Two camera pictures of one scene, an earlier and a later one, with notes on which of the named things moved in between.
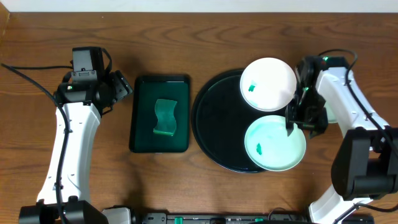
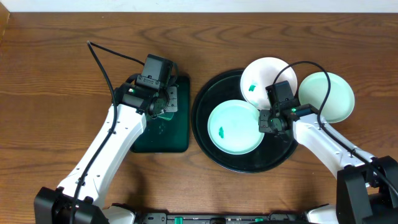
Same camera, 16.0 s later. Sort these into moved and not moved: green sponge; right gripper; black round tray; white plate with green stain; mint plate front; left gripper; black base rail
Moved: mint plate front; green sponge; right gripper; left gripper
Not moved: black round tray; black base rail; white plate with green stain
